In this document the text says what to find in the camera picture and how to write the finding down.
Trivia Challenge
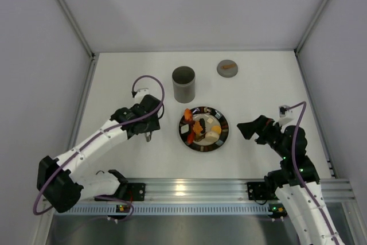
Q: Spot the orange carrot flower piece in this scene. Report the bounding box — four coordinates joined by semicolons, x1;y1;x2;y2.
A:
183;108;193;122

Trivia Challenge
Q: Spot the black seaweed food piece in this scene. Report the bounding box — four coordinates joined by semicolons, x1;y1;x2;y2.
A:
199;118;206;133

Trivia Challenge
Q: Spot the orange fried food piece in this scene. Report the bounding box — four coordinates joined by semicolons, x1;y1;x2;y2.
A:
193;120;204;135

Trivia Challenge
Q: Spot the red sausage piece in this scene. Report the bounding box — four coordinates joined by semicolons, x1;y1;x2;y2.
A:
187;131;196;145

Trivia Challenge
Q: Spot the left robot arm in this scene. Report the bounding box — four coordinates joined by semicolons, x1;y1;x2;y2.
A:
37;94;163;213

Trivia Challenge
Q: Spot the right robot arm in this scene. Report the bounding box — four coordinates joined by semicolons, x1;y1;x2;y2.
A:
237;115;343;244

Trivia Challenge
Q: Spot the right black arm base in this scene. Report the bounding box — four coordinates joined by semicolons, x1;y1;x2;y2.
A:
246;181;277;201

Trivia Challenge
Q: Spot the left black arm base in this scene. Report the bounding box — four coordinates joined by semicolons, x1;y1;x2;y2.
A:
103;182;146;202

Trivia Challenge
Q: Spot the yellow round cracker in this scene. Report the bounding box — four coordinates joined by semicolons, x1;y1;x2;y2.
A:
211;125;222;135

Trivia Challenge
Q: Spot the grey cylindrical container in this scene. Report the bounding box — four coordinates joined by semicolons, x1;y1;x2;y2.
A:
171;66;196;104

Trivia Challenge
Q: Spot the dark rimmed striped plate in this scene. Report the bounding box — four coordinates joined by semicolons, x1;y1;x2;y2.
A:
178;106;229;153

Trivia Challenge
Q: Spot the grey round lid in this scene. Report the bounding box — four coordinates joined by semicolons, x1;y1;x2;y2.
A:
217;60;239;78

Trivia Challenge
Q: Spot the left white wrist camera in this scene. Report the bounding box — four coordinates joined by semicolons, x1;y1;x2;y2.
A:
132;88;150;104

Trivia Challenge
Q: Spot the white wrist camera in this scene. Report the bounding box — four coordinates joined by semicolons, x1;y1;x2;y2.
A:
132;88;150;104
278;105;294;126

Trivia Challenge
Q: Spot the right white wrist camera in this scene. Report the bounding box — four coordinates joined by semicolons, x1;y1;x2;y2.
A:
278;105;294;126

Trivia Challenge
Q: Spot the aluminium front rail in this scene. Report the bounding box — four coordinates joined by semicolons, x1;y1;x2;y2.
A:
129;178;355;204

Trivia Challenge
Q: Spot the perforated metal cable tray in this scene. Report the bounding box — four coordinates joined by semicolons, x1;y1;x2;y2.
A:
63;203;286;216

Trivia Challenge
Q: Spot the left aluminium frame post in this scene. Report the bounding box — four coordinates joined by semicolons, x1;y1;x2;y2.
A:
55;0;99;149

